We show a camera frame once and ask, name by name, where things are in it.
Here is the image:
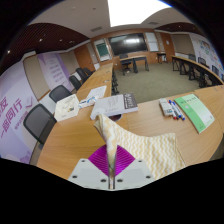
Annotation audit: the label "group of black chairs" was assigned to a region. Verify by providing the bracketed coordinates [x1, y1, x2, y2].
[188, 53, 224, 83]

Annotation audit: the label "green booklet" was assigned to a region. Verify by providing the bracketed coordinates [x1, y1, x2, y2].
[173, 93, 216, 135]

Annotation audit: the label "brown wooden door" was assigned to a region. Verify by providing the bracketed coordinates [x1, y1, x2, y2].
[159, 32, 175, 63]
[73, 43, 96, 73]

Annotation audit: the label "long wooden side table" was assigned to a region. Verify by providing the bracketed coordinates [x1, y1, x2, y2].
[171, 55, 224, 88]

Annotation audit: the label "large purple wall banner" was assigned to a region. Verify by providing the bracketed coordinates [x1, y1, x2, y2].
[0, 61, 39, 164]

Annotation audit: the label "black chair at desk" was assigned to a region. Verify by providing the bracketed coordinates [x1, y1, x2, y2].
[118, 53, 133, 76]

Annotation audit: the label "white cardboard box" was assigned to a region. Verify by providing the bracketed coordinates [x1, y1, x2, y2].
[54, 93, 81, 123]

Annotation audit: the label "white printed paper sheet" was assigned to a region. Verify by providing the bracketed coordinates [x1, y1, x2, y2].
[85, 85, 108, 100]

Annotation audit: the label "colourful wall posters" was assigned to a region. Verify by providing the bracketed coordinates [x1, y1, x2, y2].
[189, 33, 223, 68]

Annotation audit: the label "white book with dark spine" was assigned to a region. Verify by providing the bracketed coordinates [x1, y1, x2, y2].
[89, 92, 139, 121]

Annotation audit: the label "red whiteboard marker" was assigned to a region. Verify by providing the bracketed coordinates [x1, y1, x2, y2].
[167, 99, 179, 121]

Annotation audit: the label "dark-legged wooden desk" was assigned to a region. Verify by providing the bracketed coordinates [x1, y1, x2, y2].
[119, 55, 150, 74]

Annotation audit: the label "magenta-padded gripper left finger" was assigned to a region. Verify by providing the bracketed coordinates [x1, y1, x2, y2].
[68, 144, 110, 189]

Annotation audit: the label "small dark side table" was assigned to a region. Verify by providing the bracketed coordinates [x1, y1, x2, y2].
[156, 52, 169, 64]

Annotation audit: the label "row of black office chairs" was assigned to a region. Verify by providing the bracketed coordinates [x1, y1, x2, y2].
[68, 67, 94, 91]

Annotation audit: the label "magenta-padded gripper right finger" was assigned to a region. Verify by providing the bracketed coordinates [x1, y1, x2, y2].
[114, 144, 156, 190]

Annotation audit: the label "black mesh office chair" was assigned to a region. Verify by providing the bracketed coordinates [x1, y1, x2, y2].
[48, 84, 73, 104]
[23, 103, 58, 151]

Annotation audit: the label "white whiteboard eraser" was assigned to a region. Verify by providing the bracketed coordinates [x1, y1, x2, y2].
[158, 97, 174, 117]

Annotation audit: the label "large black wall screen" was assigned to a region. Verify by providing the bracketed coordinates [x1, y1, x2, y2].
[107, 32, 149, 57]

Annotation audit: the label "large ceiling light panel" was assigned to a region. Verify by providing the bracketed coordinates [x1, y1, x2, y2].
[107, 0, 173, 28]

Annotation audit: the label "cream zigzag patterned towel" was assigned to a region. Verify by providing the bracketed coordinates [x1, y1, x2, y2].
[93, 113, 187, 190]

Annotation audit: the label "green board in white frame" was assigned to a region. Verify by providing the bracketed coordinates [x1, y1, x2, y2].
[93, 38, 111, 62]

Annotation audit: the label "blue whiteboard marker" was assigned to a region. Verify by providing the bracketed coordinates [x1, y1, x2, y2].
[171, 99, 186, 121]

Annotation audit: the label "purple standing banner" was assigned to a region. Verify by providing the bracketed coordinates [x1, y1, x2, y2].
[36, 51, 73, 93]

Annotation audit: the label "small blue and white packet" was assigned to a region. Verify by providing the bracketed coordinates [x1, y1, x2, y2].
[78, 96, 99, 109]

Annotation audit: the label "white wall board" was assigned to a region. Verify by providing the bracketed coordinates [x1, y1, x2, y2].
[144, 31, 160, 53]

